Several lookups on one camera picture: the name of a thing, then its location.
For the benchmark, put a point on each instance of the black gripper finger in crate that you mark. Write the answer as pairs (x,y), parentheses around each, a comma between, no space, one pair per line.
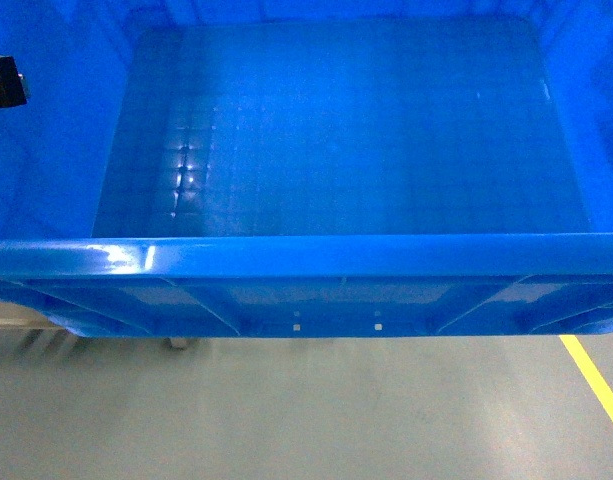
(13,91)

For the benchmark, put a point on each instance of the blue plastic crate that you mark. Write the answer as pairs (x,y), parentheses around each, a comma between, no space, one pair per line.
(305,169)

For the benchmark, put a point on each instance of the metal roller shelf rack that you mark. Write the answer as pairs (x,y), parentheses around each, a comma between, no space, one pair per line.
(25,333)

